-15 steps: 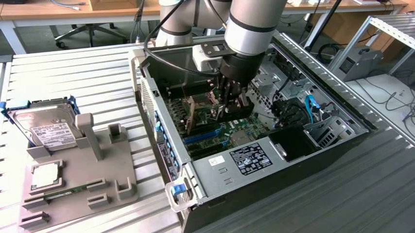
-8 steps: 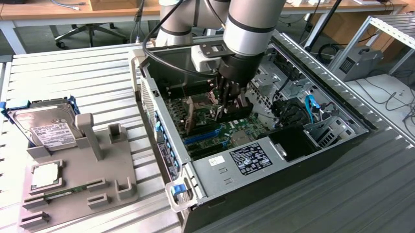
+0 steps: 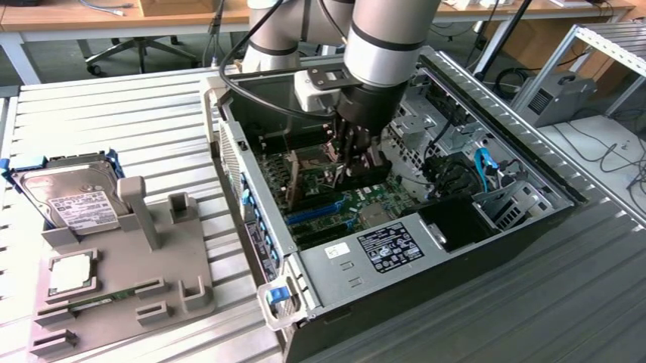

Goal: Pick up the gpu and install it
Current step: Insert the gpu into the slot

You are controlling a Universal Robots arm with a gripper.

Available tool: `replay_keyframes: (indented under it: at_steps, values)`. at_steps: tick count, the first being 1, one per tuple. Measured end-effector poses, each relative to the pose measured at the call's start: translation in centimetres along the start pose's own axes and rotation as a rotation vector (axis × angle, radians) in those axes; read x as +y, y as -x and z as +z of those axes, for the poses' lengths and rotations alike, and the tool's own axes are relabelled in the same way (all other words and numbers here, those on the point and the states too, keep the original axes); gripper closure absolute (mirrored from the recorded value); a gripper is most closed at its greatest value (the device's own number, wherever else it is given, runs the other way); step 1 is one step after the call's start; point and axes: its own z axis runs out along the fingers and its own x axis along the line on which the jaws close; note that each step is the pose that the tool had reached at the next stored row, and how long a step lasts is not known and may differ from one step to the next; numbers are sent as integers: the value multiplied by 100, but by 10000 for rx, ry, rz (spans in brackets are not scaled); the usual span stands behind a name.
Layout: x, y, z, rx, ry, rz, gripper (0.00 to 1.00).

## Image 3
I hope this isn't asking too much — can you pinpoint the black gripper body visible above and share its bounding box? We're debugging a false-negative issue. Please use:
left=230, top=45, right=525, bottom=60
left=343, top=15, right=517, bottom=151
left=330, top=81, right=409, bottom=167

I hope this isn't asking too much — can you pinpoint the CPU socket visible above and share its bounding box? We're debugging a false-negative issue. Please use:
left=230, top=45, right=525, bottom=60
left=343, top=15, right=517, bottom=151
left=290, top=145, right=345, bottom=177

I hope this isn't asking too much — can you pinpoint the aluminium frame table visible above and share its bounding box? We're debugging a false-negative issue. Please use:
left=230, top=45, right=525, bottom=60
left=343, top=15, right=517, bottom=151
left=509, top=20, right=646, bottom=118

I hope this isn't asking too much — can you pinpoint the grey parts rack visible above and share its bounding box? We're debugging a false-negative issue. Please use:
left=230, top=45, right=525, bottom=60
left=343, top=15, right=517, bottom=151
left=30, top=175, right=216, bottom=358

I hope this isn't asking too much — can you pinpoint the black stand pole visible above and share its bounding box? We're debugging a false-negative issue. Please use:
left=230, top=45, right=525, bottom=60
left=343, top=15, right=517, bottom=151
left=471, top=0, right=534, bottom=82

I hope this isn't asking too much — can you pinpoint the blue expansion slot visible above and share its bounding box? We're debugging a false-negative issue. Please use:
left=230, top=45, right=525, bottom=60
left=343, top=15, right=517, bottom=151
left=286, top=202, right=345, bottom=225

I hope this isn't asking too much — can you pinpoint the open PC case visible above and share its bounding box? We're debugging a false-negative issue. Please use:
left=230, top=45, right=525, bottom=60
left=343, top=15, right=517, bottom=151
left=200, top=45, right=590, bottom=363

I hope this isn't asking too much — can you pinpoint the cardboard box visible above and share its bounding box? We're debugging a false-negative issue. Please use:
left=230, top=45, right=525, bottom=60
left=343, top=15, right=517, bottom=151
left=139, top=0, right=223, bottom=18

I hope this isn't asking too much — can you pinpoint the metal disk bay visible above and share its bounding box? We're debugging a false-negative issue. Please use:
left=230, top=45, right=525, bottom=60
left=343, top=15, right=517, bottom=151
left=474, top=181, right=546, bottom=231

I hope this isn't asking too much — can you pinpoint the grey control box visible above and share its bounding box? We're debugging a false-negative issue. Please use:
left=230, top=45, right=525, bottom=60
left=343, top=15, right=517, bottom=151
left=523, top=73, right=599, bottom=128

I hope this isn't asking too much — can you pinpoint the metal socket cover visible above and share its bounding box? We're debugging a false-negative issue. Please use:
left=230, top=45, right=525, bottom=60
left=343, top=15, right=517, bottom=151
left=322, top=140, right=347, bottom=166

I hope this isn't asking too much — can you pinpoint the blue disk wire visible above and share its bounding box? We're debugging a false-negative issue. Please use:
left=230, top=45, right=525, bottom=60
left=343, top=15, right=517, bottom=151
left=474, top=147, right=494, bottom=194

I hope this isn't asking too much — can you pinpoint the wooden desk with white legs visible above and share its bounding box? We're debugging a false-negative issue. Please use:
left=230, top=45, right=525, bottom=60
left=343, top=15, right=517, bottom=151
left=0, top=0, right=252, bottom=86

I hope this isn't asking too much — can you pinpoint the chipset heatsink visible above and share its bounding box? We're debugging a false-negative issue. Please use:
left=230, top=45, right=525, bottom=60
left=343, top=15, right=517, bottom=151
left=358, top=206, right=398, bottom=228

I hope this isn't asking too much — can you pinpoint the grey metal drive cage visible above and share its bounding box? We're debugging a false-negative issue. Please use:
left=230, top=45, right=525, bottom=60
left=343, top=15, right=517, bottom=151
left=381, top=62, right=501, bottom=182

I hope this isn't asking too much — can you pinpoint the green RAM stick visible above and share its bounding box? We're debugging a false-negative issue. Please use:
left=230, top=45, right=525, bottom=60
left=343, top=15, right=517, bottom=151
left=68, top=290, right=138, bottom=310

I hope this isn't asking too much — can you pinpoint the silver CPU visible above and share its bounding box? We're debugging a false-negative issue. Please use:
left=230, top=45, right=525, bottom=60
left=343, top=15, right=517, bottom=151
left=48, top=255, right=98, bottom=294

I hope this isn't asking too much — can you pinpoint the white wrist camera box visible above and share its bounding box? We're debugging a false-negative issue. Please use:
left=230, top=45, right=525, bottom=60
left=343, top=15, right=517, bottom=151
left=292, top=64, right=361, bottom=113

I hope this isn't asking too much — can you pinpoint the grey power supply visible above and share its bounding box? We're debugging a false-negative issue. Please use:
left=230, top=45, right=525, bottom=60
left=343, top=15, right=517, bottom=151
left=297, top=213, right=450, bottom=309

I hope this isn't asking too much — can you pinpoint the grey hanging cable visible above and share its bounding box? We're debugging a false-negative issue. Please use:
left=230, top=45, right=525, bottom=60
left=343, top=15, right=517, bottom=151
left=200, top=0, right=227, bottom=68

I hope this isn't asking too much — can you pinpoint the graphics card with metal bracket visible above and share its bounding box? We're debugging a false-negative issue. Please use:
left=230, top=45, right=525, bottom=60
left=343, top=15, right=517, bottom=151
left=282, top=150, right=394, bottom=207

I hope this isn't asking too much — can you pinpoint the green motherboard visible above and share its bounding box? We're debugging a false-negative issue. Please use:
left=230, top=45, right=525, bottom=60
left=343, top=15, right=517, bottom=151
left=255, top=124, right=421, bottom=250

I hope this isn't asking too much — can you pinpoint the long wooden desk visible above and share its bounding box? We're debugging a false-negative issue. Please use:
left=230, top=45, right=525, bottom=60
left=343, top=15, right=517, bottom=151
left=433, top=0, right=637, bottom=39

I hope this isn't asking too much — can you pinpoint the office chair base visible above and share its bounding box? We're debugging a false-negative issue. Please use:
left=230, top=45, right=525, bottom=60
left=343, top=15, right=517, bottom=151
left=83, top=36, right=198, bottom=75

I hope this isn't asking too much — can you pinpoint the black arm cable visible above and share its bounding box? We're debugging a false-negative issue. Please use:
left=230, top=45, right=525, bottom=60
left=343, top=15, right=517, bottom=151
left=219, top=0, right=350, bottom=121

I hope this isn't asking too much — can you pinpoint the black wire bundle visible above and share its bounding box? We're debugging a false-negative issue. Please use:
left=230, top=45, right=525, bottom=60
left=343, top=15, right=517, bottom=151
left=423, top=153, right=481, bottom=197

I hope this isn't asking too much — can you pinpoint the black plastic shroud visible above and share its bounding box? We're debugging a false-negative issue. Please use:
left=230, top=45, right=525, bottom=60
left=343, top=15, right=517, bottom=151
left=418, top=198, right=499, bottom=253

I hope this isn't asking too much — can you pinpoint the hard disk with blue carrier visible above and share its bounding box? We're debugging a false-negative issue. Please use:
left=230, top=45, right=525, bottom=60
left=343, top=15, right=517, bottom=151
left=0, top=148, right=127, bottom=237

